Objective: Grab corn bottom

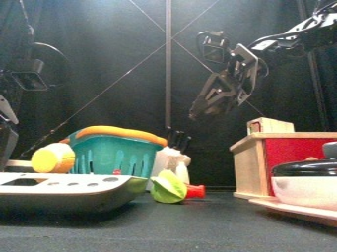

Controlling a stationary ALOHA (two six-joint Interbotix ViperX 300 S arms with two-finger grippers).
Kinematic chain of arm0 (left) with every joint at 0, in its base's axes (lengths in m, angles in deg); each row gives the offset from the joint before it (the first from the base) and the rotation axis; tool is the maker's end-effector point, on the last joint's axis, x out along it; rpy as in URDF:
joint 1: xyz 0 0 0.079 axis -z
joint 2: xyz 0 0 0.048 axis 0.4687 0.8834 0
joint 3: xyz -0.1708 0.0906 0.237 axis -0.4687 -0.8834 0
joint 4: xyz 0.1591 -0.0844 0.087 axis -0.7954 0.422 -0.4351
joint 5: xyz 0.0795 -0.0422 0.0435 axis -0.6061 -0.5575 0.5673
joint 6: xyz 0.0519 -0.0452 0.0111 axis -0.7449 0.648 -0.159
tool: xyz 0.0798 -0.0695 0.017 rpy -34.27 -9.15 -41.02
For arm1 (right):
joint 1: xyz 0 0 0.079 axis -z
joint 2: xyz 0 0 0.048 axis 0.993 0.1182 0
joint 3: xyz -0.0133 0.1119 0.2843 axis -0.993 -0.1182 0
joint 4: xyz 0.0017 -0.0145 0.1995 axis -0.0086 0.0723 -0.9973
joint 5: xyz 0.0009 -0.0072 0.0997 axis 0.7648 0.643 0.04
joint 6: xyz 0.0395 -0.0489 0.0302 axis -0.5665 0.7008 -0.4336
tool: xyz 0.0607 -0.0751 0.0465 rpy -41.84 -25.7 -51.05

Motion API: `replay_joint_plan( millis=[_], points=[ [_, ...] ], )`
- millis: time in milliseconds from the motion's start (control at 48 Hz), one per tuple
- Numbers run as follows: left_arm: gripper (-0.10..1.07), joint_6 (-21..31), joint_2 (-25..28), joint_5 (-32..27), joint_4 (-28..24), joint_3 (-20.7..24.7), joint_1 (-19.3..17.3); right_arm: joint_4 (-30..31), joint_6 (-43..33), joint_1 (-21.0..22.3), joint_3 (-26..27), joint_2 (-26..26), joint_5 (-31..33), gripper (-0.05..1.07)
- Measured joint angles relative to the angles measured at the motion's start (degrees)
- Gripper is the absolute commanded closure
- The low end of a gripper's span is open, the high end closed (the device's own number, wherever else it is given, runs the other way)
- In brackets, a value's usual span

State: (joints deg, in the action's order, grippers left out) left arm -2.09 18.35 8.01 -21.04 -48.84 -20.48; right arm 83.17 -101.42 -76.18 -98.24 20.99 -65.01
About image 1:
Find yellow toy corn piece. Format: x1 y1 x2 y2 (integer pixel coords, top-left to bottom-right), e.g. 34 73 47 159
31 142 78 174

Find small wooden box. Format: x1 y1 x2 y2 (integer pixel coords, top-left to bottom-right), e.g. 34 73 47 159
246 116 296 136

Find grey toy tray with holes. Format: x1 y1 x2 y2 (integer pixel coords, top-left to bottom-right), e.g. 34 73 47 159
0 171 150 215

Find wooden toy stove red front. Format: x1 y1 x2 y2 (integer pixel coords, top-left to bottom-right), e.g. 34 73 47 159
229 131 337 201

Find white knife block black knives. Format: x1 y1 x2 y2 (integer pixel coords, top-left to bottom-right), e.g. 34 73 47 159
146 129 194 192

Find teal basket with orange rim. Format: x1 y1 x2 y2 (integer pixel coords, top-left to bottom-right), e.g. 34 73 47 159
58 124 169 179

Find black pot lid grey knob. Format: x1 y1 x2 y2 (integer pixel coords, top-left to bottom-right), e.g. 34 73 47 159
270 141 337 178

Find red toy cup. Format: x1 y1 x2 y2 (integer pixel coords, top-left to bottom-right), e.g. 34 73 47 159
185 183 208 200

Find green toy lime half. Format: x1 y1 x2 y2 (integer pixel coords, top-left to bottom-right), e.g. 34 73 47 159
149 168 190 205

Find white toy pot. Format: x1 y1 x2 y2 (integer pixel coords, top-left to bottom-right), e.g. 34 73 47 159
270 174 337 212

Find wooden board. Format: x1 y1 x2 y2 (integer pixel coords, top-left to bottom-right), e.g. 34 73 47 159
248 196 337 228

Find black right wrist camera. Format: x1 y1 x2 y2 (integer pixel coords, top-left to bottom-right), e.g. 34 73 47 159
197 31 232 65

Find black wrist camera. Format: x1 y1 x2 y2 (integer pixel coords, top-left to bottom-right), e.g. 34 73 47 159
10 58 50 93
197 31 232 65

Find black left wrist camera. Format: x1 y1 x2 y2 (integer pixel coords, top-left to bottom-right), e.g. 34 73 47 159
10 58 50 93

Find vertical metal frame pole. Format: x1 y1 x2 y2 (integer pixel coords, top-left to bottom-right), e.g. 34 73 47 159
163 0 174 131

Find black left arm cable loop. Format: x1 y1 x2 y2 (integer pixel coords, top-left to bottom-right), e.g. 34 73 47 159
28 41 71 91

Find thin diagonal brace wire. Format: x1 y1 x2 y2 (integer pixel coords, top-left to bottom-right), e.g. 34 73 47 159
18 0 221 159
126 0 266 118

